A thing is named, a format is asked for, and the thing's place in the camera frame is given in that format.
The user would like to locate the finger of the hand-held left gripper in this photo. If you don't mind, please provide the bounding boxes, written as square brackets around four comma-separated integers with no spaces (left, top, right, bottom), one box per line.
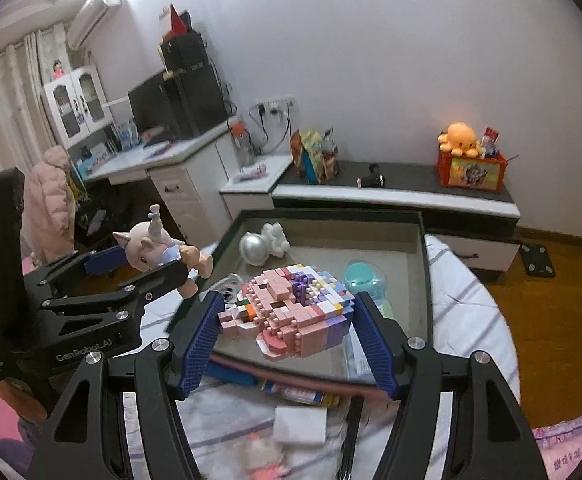
[41,261,192,348]
[32,246,131,305]

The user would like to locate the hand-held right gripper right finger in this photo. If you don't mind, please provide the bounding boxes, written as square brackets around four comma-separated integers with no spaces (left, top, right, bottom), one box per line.
[353,290,546,480]

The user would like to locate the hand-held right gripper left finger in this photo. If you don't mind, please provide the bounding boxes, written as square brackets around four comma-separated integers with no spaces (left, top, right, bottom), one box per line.
[26,290,226,480]

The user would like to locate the clear plastic box green label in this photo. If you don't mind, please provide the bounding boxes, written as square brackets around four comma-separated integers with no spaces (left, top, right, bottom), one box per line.
[343,302,397,386]

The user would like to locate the pink pig doll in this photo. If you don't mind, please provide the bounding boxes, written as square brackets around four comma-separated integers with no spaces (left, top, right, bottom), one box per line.
[112,205,215,298]

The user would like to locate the teal heart-shaped box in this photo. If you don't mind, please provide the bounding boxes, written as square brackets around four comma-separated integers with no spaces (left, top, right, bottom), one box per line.
[342,259,388,306]

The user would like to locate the black pen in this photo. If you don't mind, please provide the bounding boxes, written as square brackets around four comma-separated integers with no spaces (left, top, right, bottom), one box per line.
[342,396,367,480]

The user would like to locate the blue white card packet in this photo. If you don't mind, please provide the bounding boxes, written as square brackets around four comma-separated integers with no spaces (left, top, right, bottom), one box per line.
[263,380,344,408]

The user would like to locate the white astronaut figure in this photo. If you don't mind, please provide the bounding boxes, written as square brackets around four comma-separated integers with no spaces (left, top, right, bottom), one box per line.
[239,222,291,267]

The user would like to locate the pink building block figure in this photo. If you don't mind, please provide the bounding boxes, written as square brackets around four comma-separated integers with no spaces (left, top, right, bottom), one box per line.
[217,262,357,361]

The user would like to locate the white box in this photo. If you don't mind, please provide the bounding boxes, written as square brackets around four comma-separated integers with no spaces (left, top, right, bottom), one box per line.
[275,406,328,446]

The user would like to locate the pink box with black rim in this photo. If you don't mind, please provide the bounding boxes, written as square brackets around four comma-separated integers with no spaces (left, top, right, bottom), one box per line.
[168,207,434,402]

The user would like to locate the black office chair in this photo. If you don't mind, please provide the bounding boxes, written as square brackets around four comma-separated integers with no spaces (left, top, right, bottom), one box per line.
[68,180,137,276]

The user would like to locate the pink padded jacket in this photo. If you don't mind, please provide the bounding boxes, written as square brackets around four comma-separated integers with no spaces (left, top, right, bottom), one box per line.
[24,146,77,266]

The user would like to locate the white desk with drawers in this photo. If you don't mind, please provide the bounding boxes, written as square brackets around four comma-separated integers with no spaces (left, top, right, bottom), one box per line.
[78,115,242,246]

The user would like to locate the striped white tablecloth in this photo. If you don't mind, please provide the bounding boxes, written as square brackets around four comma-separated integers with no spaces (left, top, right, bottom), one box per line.
[121,232,519,480]

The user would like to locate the white side cabinet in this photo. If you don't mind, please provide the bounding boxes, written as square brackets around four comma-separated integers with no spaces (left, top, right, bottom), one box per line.
[219,155,292,221]

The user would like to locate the purple notebook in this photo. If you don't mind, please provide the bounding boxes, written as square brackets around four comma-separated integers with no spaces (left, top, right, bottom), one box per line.
[144,141,179,158]

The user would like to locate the blue white carton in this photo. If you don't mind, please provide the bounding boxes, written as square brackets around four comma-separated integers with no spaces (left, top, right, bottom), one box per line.
[116,120,139,151]

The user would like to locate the small pink figure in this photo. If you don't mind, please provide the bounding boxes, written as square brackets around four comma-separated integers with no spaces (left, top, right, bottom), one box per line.
[236,435,288,480]

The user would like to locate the beige curtain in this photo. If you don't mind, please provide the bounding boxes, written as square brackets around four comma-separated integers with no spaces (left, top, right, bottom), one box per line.
[0,22,72,181]

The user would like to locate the orange-capped bottle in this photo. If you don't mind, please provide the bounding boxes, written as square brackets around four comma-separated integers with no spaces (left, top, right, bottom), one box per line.
[231,120,254,168]

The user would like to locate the black computer monitor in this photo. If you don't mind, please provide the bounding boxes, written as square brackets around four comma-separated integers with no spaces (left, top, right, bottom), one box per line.
[128,71,182,136]

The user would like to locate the black-topped low cabinet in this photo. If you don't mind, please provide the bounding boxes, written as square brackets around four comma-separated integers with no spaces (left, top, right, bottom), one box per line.
[271,160,522,281]

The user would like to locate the black handheld device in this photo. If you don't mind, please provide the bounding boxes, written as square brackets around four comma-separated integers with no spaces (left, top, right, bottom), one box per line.
[356,164,387,188]

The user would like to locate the orange snack bag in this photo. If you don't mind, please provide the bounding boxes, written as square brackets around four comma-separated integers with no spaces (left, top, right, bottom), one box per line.
[290,130,307,176]

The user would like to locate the black bathroom scale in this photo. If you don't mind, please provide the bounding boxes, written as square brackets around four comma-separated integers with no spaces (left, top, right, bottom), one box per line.
[518,242,556,278]

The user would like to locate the white glass-door cabinet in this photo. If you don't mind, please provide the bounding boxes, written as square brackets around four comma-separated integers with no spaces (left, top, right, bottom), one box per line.
[41,65,114,148]

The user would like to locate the yellow snack bag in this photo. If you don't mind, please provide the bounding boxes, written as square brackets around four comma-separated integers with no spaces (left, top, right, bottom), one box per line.
[301,130,327,183]

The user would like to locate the red cartoon storage box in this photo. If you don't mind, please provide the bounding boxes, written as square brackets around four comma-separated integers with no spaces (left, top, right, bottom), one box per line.
[437,152,509,193]

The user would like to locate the black speaker box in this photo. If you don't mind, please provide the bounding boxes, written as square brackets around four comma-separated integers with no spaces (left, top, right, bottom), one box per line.
[158,34,207,73]

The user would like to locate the orange octopus plush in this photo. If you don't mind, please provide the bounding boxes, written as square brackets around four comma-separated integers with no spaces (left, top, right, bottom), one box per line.
[438,121,482,157]

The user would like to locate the red white packet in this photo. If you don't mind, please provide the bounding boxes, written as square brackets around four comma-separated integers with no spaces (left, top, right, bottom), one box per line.
[481,127,500,158]

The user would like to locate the white air conditioner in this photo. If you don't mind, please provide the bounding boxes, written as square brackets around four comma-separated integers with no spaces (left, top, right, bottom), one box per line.
[66,0,122,46]

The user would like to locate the black power cable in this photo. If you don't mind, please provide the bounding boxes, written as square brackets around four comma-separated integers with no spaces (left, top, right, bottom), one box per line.
[248,104,268,151]

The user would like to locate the white power cable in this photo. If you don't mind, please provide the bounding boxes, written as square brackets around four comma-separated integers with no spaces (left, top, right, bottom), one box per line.
[270,107,294,151]

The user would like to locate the white wall socket strip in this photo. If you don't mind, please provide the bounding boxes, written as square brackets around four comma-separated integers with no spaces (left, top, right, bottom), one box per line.
[257,95,299,113]

